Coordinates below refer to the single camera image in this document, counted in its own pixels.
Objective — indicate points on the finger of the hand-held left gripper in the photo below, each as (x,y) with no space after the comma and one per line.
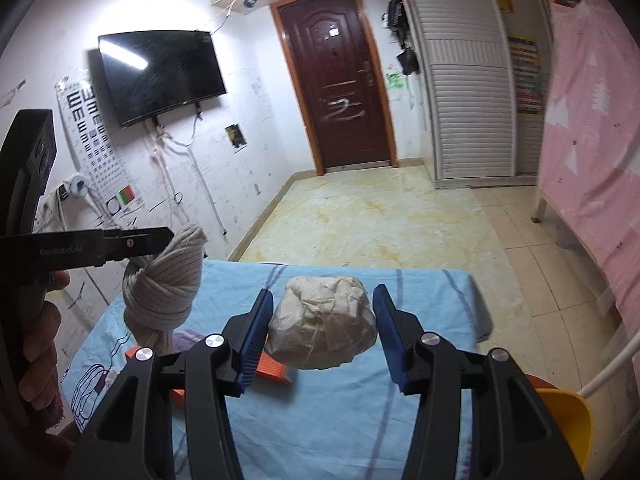
(140,242)

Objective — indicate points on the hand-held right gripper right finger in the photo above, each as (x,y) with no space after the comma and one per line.
(387,340)

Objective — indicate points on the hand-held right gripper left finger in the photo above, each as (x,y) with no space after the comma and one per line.
(255,340)

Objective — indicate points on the beige knotted cloth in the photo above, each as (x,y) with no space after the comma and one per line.
(160,290)

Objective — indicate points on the beige paper wad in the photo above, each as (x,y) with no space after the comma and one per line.
(320,320)

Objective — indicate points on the yellow plastic bin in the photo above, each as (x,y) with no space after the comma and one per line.
(565,425)

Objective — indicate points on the person's left hand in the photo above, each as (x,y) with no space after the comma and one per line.
(42,350)

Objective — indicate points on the plain long orange box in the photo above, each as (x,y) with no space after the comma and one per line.
(274,371)

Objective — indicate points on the light blue bed sheet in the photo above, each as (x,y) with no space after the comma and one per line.
(350,410)

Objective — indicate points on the white plug-in charger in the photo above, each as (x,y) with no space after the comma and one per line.
(77,185)

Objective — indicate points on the eye chart poster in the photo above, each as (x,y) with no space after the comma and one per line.
(95,140)

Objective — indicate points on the white louvered wardrobe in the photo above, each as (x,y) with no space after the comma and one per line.
(465,110)

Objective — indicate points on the dark brown door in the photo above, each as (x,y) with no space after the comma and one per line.
(340,80)

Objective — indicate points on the pink printed curtain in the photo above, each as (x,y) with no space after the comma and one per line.
(595,160)

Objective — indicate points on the small black hanging bag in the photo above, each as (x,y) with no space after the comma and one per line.
(407,61)

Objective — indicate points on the colourful grid poster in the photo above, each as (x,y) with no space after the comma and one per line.
(525,75)

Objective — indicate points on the large black hanging bag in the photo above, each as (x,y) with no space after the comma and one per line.
(397,12)

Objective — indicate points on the yellow sticker note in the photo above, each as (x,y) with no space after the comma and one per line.
(505,2)

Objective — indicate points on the small dark wall picture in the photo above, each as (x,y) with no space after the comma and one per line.
(236,136)

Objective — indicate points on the black wall television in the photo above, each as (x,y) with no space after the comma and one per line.
(160,77)

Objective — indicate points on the white metal frame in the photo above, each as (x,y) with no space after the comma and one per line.
(607,372)

